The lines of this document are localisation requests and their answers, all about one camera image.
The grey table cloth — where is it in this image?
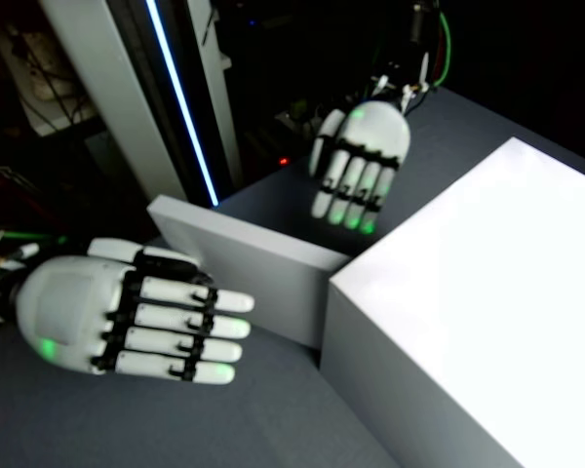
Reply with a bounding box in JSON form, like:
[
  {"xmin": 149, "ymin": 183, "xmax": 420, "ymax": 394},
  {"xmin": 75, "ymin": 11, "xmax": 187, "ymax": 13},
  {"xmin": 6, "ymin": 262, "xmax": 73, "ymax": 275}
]
[{"xmin": 0, "ymin": 85, "xmax": 585, "ymax": 468}]

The grey board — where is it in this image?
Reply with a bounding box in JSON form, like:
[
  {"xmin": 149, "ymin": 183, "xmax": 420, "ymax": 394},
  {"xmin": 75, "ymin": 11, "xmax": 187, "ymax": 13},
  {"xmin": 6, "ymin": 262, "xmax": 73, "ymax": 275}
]
[{"xmin": 146, "ymin": 194, "xmax": 352, "ymax": 350}]

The white column with blue light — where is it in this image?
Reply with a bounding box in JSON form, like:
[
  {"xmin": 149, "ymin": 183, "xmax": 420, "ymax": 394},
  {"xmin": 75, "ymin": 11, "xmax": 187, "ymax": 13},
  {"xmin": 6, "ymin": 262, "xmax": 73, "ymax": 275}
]
[{"xmin": 41, "ymin": 0, "xmax": 245, "ymax": 209}]

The large white box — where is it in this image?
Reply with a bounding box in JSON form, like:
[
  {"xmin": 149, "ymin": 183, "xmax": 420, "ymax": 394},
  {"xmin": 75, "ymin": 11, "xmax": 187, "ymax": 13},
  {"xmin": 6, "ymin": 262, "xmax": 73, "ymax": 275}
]
[{"xmin": 319, "ymin": 136, "xmax": 585, "ymax": 468}]

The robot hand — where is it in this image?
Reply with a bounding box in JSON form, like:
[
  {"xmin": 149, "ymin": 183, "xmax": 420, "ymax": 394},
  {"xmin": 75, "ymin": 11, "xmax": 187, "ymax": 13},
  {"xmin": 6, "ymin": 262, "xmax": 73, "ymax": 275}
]
[
  {"xmin": 15, "ymin": 237, "xmax": 255, "ymax": 386},
  {"xmin": 307, "ymin": 100, "xmax": 411, "ymax": 234}
]

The green cable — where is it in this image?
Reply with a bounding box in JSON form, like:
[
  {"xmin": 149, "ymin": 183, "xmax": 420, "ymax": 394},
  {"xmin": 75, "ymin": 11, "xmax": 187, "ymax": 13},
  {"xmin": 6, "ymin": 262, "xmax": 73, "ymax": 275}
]
[
  {"xmin": 0, "ymin": 229, "xmax": 68, "ymax": 246},
  {"xmin": 431, "ymin": 9, "xmax": 452, "ymax": 89}
]

